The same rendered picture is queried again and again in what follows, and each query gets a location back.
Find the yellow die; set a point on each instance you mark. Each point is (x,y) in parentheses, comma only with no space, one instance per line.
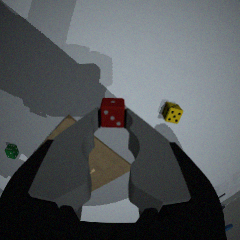
(172,112)

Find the green die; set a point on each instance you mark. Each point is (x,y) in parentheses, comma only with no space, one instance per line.
(12,151)

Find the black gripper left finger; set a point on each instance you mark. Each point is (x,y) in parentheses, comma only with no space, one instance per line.
(56,174)

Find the tan mat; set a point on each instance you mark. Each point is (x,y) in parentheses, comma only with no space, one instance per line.
(105,164)

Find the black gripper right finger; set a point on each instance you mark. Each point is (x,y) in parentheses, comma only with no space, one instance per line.
(162,176)

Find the dark red die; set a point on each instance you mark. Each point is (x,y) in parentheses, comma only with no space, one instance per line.
(112,112)

